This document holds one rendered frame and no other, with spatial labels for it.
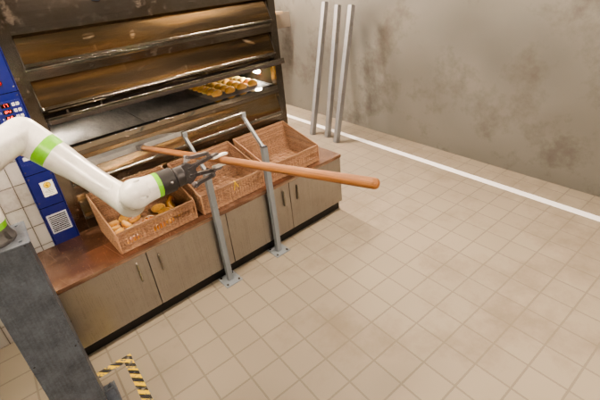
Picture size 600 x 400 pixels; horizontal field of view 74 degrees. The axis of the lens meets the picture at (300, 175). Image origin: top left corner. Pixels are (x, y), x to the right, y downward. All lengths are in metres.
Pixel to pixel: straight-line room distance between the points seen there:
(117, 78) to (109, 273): 1.27
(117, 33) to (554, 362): 3.28
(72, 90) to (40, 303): 1.38
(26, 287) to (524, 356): 2.56
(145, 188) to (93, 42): 1.63
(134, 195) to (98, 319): 1.58
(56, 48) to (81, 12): 0.26
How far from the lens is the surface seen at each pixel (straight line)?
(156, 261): 2.86
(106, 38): 2.96
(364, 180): 1.01
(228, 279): 3.20
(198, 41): 3.20
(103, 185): 1.59
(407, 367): 2.60
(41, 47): 2.89
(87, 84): 2.95
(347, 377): 2.54
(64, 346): 2.28
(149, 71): 3.06
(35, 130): 1.64
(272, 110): 3.63
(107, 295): 2.85
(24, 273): 2.03
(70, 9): 2.91
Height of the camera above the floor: 2.07
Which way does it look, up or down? 27 degrees down
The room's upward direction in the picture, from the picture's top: 6 degrees counter-clockwise
